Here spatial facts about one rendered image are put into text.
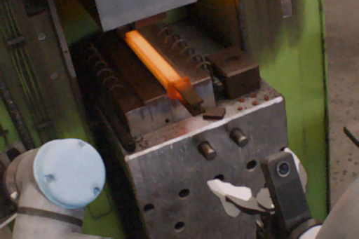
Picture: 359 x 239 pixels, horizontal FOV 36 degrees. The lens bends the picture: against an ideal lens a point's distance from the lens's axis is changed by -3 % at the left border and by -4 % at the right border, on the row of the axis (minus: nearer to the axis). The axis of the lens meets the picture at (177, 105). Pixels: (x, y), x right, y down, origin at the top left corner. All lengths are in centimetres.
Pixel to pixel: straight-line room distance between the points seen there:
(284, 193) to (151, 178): 46
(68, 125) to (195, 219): 37
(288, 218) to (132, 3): 51
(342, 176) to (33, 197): 193
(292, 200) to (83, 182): 34
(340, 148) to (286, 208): 177
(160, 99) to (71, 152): 62
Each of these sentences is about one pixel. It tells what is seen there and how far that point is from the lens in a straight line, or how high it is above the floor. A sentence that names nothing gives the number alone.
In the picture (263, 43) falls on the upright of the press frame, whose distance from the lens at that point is 144.
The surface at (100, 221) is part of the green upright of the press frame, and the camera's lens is 152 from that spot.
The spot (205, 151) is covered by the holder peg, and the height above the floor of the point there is 88.
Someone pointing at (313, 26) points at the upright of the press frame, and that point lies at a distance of 152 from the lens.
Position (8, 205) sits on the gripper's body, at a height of 113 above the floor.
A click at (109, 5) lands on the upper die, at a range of 109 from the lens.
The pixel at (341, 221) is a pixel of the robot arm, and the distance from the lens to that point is 46.
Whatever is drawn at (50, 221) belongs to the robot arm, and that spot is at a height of 122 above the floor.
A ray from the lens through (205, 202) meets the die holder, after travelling 133.
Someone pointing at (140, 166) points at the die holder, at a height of 88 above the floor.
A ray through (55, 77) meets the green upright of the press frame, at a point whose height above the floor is 104.
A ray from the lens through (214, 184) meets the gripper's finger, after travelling 93.
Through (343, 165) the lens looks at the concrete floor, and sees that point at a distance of 250.
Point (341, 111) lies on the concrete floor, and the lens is 282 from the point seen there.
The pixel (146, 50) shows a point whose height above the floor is 101.
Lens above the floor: 161
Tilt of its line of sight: 32 degrees down
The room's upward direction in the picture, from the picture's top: 12 degrees counter-clockwise
